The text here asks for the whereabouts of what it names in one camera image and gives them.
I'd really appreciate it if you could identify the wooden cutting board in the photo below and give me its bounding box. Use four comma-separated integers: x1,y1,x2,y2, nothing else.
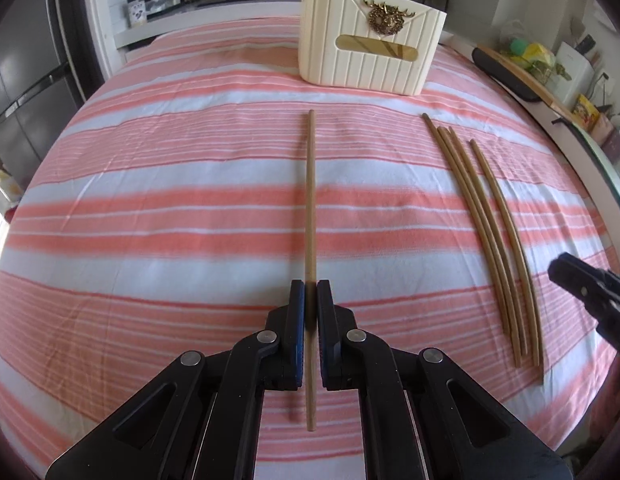
477,45,580,121

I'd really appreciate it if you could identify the labelled spice jar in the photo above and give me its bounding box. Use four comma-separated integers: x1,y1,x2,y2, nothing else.
126,0,148,28

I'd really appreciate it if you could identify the pink bottle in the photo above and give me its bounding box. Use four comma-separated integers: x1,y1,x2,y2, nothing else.
591,112,615,146

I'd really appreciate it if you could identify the dark door frame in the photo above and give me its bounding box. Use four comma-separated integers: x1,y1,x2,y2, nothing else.
52,0,108,106

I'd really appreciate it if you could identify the cream ribbed utensil holder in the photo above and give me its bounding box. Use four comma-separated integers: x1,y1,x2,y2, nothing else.
297,0,449,97

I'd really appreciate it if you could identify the white knife block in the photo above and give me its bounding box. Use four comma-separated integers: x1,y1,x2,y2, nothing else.
552,42,598,108

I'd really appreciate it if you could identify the grey refrigerator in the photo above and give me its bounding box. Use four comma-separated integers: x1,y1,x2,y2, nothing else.
0,0,86,181

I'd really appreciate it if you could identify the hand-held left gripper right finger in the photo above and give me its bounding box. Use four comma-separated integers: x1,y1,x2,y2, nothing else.
316,280,574,480

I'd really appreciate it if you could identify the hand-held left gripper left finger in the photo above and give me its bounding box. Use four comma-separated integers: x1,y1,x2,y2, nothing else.
45,280,307,480

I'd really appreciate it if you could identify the black tray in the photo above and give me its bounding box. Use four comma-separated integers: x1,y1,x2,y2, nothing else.
472,46,545,103

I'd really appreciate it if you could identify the green cutting board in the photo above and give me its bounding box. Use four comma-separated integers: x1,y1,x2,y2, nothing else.
552,115,620,241

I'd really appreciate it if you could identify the brown bamboo chopstick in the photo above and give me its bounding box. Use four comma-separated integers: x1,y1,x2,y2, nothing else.
448,126,536,365
437,126,522,368
305,109,319,432
422,112,511,336
469,139,545,386

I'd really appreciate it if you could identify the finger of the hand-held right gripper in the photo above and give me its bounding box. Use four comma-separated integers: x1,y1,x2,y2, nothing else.
547,254,620,358

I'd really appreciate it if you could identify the yellow green plastic bag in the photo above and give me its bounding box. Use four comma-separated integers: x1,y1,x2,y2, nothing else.
498,20,573,83

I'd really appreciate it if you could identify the purple soap bottle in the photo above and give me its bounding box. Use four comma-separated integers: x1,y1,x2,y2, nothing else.
602,125,620,166

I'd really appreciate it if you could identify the pink striped tablecloth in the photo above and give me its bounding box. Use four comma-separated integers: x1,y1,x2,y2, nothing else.
0,15,620,480

